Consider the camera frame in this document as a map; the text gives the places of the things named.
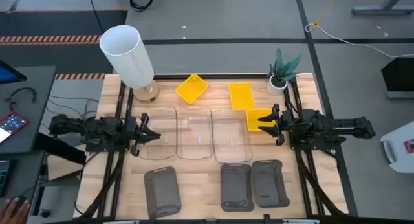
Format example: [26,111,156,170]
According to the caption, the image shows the green plant in white pot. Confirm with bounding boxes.
[266,48,302,96]

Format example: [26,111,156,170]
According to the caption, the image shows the black computer monitor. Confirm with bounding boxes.
[0,60,27,85]

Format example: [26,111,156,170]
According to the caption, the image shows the white floor cable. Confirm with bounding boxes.
[305,22,414,58]

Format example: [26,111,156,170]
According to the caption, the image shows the thin black cables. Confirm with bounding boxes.
[47,94,100,118]

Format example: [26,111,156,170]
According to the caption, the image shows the white plastic stool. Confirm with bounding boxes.
[380,120,414,174]

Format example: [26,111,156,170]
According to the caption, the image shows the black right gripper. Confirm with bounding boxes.
[257,103,294,147]

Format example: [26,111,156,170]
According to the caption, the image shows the clear plastic storage bin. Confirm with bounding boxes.
[138,106,178,161]
[175,106,215,161]
[211,108,254,164]

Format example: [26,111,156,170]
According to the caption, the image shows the person's hand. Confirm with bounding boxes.
[0,197,32,224]

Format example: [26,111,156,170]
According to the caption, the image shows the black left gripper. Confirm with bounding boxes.
[124,112,162,157]

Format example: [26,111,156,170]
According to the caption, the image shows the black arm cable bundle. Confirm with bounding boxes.
[77,151,125,219]
[296,149,349,218]

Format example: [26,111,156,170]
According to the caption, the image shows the black desk cable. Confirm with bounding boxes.
[4,87,38,112]

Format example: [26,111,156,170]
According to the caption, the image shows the black vertical frame pole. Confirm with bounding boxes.
[72,73,360,224]

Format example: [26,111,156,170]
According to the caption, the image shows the red tablet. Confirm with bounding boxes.
[0,111,30,144]

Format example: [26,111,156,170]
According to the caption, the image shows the black coiled floor cable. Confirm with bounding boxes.
[129,0,154,12]

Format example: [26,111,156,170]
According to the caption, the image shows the yellow mesh plastic basket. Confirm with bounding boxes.
[228,82,256,111]
[175,73,210,106]
[246,108,276,133]

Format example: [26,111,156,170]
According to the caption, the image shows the yellow rope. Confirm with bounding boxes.
[311,0,338,29]

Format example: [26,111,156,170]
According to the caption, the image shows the black box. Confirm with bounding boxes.
[381,57,414,99]

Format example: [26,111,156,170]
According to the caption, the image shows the black floor mat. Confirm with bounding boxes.
[0,9,129,80]

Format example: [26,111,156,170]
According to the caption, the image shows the grey desk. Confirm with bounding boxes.
[0,65,56,155]

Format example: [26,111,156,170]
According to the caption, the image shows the black keyboard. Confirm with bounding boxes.
[0,159,12,199]

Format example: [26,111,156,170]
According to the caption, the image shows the grey metal table leg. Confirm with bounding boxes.
[351,0,414,16]

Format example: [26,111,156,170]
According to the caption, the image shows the white shade wooden base lamp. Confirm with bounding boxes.
[99,24,160,104]

